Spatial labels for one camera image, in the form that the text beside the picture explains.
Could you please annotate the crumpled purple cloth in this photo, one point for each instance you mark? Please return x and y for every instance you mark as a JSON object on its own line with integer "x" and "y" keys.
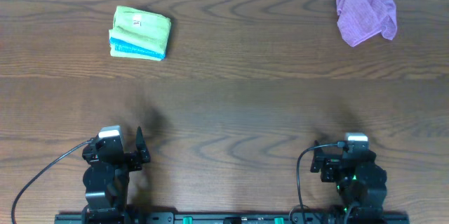
{"x": 387, "y": 13}

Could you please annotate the blue folded cloth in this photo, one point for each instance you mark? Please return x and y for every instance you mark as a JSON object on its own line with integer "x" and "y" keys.
{"x": 125, "y": 47}

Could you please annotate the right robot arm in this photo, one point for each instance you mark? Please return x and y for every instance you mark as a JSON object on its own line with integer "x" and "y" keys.
{"x": 359, "y": 181}

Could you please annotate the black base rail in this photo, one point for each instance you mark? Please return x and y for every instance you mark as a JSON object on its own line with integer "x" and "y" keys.
{"x": 217, "y": 218}

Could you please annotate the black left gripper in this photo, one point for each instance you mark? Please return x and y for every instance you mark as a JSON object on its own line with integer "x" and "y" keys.
{"x": 135, "y": 159}

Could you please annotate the top green folded cloth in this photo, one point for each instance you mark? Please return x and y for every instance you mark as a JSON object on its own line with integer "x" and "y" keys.
{"x": 141, "y": 28}

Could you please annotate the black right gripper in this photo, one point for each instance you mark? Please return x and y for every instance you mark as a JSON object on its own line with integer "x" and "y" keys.
{"x": 330, "y": 164}

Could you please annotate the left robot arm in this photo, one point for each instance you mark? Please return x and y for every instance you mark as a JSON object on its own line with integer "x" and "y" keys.
{"x": 107, "y": 178}

